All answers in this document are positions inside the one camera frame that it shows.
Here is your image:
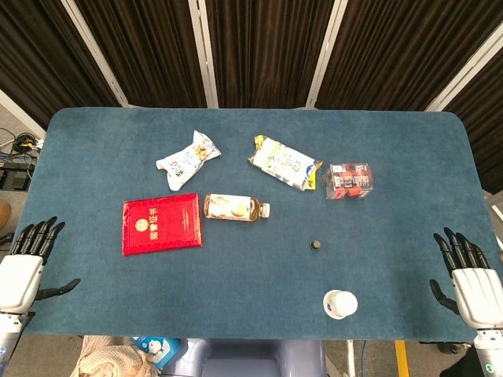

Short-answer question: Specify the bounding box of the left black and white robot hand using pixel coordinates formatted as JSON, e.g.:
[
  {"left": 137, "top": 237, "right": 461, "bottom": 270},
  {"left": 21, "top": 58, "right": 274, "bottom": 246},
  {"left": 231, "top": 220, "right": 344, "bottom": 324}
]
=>
[{"left": 0, "top": 215, "right": 82, "bottom": 314}]

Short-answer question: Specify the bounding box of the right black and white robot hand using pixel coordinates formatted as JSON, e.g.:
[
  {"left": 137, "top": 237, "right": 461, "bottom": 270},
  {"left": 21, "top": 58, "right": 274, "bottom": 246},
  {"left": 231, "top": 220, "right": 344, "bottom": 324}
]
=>
[{"left": 429, "top": 226, "right": 503, "bottom": 330}]

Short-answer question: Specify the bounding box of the white paper cup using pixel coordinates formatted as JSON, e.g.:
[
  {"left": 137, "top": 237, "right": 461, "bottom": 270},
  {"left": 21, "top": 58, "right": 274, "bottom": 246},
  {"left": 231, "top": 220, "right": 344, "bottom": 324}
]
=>
[{"left": 322, "top": 289, "right": 359, "bottom": 320}]

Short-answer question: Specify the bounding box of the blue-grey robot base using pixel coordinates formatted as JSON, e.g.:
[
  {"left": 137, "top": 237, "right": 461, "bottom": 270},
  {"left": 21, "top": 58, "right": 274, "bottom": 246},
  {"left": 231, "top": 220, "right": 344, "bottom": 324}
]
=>
[{"left": 162, "top": 338, "right": 332, "bottom": 377}]

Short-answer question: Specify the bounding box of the small tea bottle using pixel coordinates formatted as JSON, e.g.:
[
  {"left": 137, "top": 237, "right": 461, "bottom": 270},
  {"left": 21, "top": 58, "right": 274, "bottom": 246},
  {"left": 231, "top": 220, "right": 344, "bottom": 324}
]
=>
[{"left": 203, "top": 192, "right": 271, "bottom": 222}]

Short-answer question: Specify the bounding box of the beige knitted cloth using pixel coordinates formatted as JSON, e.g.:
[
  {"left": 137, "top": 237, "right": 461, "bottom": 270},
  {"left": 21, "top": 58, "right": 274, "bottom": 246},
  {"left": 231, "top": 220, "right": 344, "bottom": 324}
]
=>
[{"left": 72, "top": 334, "right": 159, "bottom": 377}]

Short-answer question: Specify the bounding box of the white table leg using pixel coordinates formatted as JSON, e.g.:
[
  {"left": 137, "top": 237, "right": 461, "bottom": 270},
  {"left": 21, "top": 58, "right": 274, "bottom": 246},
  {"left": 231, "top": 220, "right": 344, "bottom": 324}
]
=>
[{"left": 344, "top": 339, "right": 358, "bottom": 377}]

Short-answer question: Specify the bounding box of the blue and white package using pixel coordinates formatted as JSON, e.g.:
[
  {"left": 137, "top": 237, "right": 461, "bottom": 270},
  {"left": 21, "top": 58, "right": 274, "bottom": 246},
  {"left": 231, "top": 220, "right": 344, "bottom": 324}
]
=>
[{"left": 130, "top": 335, "right": 182, "bottom": 371}]

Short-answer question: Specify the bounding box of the red certificate book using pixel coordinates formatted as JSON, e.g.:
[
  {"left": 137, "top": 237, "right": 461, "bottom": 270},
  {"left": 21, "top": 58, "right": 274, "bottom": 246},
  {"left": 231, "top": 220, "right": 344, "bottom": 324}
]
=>
[{"left": 122, "top": 192, "right": 205, "bottom": 258}]

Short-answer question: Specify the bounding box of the dark brown curtain panel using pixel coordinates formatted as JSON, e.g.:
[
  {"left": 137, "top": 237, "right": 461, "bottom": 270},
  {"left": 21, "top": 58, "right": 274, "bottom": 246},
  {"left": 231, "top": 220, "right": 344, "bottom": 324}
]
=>
[
  {"left": 0, "top": 0, "right": 119, "bottom": 130},
  {"left": 205, "top": 0, "right": 336, "bottom": 108},
  {"left": 74, "top": 0, "right": 208, "bottom": 108},
  {"left": 315, "top": 0, "right": 503, "bottom": 112},
  {"left": 443, "top": 70, "right": 503, "bottom": 194}
]

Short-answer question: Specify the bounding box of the clear box with red contents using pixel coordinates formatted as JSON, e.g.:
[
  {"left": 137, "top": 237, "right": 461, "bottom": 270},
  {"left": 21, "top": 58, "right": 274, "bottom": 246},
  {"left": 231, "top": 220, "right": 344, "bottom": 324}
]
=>
[{"left": 323, "top": 162, "right": 374, "bottom": 202}]

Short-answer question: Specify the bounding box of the crumpled white snack bag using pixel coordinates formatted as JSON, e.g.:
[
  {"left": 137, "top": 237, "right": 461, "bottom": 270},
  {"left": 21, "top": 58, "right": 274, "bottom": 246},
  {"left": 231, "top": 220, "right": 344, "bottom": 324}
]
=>
[{"left": 155, "top": 130, "right": 222, "bottom": 192}]

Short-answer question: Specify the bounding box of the blue table cloth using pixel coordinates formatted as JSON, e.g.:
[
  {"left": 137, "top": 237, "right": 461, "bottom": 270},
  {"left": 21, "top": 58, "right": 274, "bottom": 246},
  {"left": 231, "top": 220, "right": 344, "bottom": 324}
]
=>
[{"left": 21, "top": 107, "right": 501, "bottom": 342}]

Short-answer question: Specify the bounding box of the white and yellow snack package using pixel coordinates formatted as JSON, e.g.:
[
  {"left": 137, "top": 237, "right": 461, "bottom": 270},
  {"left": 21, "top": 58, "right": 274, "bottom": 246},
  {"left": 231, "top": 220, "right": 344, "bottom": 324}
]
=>
[{"left": 247, "top": 134, "right": 324, "bottom": 192}]

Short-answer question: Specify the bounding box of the black cable bundle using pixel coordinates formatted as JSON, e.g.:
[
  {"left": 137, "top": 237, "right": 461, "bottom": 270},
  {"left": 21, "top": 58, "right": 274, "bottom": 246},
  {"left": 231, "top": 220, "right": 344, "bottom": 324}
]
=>
[{"left": 0, "top": 127, "right": 45, "bottom": 166}]

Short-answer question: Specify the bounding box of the white partition post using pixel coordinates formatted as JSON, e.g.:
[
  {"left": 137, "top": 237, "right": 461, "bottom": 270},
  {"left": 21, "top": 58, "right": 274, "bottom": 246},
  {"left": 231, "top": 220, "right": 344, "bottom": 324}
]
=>
[
  {"left": 305, "top": 0, "right": 349, "bottom": 108},
  {"left": 425, "top": 33, "right": 503, "bottom": 113},
  {"left": 61, "top": 0, "right": 131, "bottom": 108},
  {"left": 0, "top": 89, "right": 47, "bottom": 139},
  {"left": 187, "top": 0, "right": 219, "bottom": 108}
]

